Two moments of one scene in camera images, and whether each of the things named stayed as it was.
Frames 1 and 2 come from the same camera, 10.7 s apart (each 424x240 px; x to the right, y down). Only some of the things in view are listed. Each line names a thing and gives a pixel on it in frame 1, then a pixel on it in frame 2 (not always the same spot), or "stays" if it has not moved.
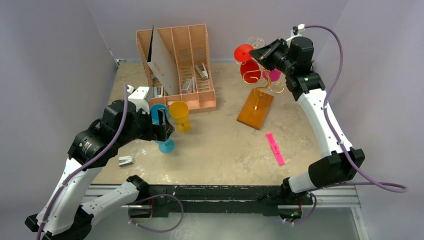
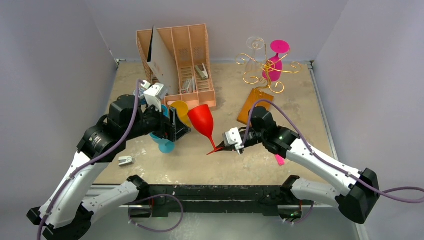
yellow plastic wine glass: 179,110 stays
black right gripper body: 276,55 -> 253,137
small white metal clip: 125,160 stays
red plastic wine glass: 250,69 -> 202,117
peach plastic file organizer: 190,46 stays
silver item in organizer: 187,86 stays
